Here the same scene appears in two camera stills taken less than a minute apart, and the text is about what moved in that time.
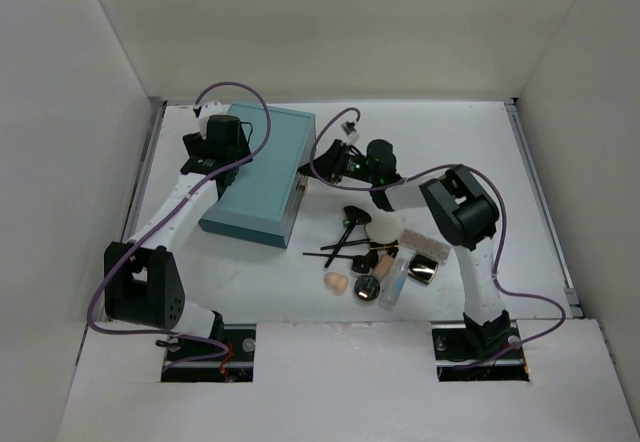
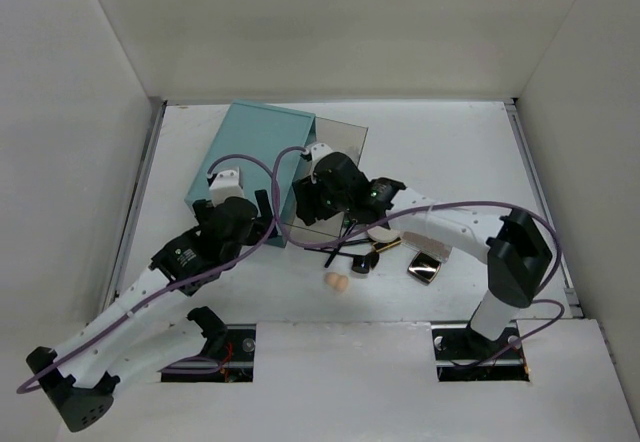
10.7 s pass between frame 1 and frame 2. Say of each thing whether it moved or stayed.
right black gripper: moved
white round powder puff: stayed
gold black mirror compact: stayed
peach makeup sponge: stayed
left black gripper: moved
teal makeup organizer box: stayed
